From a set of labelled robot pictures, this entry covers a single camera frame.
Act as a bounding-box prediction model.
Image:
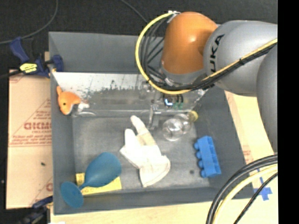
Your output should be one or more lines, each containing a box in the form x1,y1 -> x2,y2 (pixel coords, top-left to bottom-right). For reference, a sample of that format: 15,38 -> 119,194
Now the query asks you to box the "clear glass light bulb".
162,110 -> 199,142

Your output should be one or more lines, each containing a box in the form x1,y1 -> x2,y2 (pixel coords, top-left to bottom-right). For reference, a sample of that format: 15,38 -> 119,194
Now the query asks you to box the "white work glove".
119,115 -> 171,188

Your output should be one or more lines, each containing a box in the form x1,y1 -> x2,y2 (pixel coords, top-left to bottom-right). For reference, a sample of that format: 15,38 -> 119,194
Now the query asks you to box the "grey metal bin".
48,31 -> 255,215

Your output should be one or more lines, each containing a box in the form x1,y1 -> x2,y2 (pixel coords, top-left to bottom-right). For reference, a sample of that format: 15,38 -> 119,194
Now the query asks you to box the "blue toy building block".
193,135 -> 222,179

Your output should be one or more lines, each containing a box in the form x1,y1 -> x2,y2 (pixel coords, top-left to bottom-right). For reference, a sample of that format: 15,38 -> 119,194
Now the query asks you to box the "blue plastic wine glass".
60,151 -> 122,209

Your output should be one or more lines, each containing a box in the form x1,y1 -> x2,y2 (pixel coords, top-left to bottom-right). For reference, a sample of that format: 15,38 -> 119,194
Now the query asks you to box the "yellow ruler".
75,172 -> 123,195

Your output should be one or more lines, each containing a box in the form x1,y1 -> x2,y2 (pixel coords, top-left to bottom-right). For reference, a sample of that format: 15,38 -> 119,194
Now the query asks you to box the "orange toy fish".
56,85 -> 90,116

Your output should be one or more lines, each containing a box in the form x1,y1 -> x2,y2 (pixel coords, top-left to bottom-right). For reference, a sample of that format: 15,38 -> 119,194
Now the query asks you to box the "brown cardboard board red print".
6,51 -> 54,210

